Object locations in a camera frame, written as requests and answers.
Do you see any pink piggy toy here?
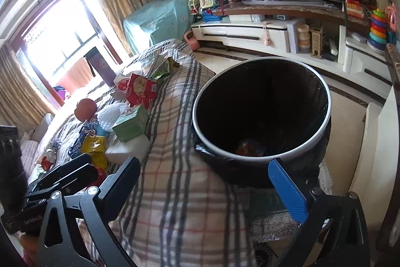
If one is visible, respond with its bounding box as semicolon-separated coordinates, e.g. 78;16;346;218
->
384;3;397;34

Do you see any white foam block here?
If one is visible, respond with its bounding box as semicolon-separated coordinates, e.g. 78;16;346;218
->
105;134;150;165

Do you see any red wrapper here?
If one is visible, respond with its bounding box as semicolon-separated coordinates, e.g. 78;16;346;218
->
236;139;266;157

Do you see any plaid blanket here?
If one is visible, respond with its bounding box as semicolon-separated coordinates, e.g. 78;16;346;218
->
30;38;332;267

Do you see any white plastic bag red print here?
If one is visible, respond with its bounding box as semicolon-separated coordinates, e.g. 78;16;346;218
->
113;73;132;95

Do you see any toy cash register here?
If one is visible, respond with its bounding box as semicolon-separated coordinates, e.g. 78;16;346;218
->
188;0;221;22

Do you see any orange fruit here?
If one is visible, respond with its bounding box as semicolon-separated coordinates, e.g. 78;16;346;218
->
74;98;97;122

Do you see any white trash bin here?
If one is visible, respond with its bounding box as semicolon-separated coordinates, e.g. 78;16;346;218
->
190;56;333;189

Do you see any white tv cabinet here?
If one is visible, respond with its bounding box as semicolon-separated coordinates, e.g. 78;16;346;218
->
191;18;392;101

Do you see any blue snack bag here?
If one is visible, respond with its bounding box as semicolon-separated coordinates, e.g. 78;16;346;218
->
68;125;94;159

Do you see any rainbow stacking ring toy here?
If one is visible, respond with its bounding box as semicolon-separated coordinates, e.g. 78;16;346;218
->
367;9;387;53

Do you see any red toy piano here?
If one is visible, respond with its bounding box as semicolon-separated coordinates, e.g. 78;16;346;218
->
344;0;366;19

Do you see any red cookie bag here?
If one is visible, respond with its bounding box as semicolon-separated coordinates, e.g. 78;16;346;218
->
126;73;157;109

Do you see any green snack bag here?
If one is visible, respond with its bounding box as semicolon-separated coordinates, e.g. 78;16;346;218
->
148;56;180;81

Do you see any white foam fruit net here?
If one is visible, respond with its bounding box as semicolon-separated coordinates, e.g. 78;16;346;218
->
97;102;130;132

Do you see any green tissue pack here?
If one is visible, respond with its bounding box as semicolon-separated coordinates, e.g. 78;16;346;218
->
112;104;149;142

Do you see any yellow snack bag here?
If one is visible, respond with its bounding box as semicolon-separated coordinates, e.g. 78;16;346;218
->
81;135;109;171

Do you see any teal covered appliance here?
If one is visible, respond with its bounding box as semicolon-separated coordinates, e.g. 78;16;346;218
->
123;0;193;55

